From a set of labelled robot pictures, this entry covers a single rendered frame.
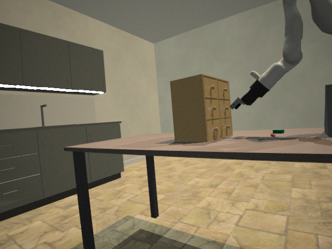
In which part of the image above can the small brown wooden chest of drawers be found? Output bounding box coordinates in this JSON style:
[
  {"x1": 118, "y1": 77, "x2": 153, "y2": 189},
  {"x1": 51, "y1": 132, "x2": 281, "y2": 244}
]
[{"x1": 170, "y1": 74, "x2": 233, "y2": 142}]

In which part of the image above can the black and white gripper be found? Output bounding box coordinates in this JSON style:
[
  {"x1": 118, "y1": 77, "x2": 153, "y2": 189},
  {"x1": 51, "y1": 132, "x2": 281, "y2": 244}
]
[{"x1": 230, "y1": 71, "x2": 277, "y2": 109}]

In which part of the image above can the wooden drawer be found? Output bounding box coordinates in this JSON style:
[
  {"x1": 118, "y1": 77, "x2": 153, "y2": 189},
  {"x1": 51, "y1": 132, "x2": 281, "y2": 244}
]
[
  {"x1": 219, "y1": 100, "x2": 231, "y2": 117},
  {"x1": 205, "y1": 99, "x2": 220, "y2": 118},
  {"x1": 203, "y1": 77, "x2": 218, "y2": 98},
  {"x1": 206, "y1": 119, "x2": 221, "y2": 140},
  {"x1": 218, "y1": 81, "x2": 229, "y2": 99},
  {"x1": 220, "y1": 118, "x2": 232, "y2": 136}
]

